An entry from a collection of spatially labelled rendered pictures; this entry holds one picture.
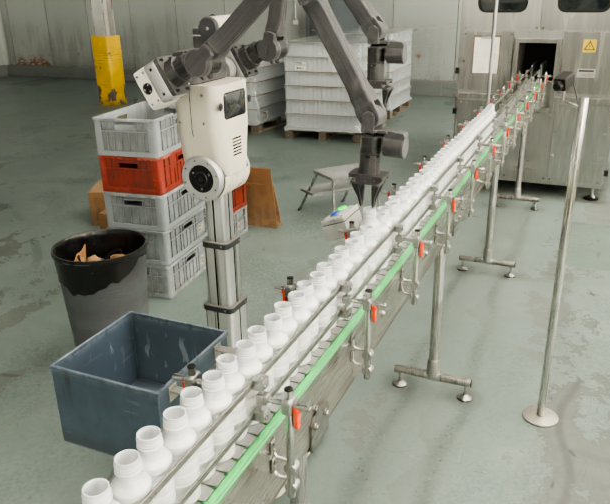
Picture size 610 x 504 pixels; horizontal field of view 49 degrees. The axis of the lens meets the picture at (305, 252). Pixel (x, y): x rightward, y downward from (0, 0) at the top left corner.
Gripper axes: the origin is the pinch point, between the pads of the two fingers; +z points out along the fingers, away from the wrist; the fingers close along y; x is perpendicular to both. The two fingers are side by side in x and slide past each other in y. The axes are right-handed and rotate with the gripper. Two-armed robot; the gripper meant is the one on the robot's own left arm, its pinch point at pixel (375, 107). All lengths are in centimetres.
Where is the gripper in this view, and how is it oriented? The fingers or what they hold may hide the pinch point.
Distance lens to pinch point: 230.9
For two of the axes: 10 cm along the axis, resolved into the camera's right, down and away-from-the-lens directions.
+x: -4.0, 3.6, -8.4
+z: 0.3, 9.3, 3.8
